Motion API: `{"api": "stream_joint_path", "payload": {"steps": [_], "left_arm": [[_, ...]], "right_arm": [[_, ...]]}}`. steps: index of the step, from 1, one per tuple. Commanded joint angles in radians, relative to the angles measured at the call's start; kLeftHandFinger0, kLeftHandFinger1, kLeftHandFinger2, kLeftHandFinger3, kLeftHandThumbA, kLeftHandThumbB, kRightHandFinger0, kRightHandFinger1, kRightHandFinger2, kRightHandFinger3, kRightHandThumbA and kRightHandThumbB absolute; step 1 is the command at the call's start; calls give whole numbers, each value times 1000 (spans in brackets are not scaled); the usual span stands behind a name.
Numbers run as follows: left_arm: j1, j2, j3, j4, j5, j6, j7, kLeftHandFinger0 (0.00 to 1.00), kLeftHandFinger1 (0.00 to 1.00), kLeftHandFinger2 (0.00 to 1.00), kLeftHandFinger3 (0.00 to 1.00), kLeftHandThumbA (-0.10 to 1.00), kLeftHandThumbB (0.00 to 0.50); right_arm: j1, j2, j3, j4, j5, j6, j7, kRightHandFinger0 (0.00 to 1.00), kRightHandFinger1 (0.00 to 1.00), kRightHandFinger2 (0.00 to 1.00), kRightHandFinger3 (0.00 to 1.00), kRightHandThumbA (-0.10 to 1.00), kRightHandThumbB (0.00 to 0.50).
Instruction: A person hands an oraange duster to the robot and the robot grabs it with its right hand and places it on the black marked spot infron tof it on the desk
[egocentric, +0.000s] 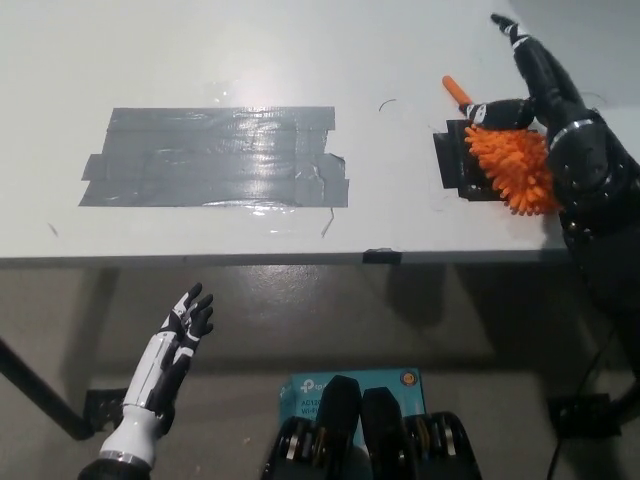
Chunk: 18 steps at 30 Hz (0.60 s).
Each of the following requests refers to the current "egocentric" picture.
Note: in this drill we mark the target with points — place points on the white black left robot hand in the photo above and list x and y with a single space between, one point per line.
157 380

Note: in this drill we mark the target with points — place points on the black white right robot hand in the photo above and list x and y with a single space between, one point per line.
547 90

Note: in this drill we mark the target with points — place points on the orange microfibre duster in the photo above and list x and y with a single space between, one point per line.
515 170

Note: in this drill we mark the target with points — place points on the black table foot plate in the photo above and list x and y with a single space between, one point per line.
582 415
105 407

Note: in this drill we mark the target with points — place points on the black metal table leg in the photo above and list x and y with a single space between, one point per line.
42 390

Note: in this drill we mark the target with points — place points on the black tape square mark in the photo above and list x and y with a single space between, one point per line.
452 160

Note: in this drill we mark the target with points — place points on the teal router cardboard box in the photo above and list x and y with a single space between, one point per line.
305 395

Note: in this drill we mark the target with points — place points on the grey duct tape patch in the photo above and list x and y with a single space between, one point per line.
215 157

